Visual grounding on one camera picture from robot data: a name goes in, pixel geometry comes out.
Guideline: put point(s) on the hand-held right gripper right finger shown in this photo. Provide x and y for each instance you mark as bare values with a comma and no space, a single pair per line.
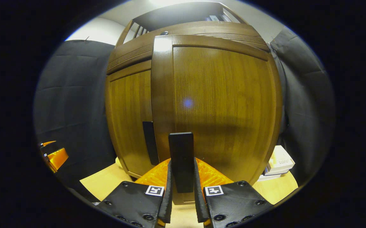
233,202

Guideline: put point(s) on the dark grey book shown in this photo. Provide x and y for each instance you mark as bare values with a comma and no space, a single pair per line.
225,17

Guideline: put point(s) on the wooden shoe cabinet door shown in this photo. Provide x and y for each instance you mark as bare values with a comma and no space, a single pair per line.
221,95
129,110

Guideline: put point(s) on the light grey book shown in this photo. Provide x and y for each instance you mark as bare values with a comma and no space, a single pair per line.
214,18

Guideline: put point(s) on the white book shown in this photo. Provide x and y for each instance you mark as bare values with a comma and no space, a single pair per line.
271,175

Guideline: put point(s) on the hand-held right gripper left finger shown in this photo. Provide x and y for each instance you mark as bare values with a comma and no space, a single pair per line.
135,202

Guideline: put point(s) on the wooden cabinet drawer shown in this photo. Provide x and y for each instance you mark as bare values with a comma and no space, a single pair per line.
132,52

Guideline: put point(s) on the wooden double-door shoe cabinet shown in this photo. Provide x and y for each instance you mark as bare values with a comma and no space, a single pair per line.
132,104

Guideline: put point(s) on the yellow round object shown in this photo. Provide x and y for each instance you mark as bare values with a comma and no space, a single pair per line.
118,162

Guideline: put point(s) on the black backdrop cloth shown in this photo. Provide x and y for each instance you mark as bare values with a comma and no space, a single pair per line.
72,110

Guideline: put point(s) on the cream paperback book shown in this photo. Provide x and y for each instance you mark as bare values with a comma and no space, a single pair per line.
279,160

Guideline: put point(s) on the large ceiling light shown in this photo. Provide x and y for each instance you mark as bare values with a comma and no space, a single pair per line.
176,2

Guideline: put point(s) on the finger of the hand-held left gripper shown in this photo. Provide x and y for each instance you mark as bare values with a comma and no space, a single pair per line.
58,158
47,144

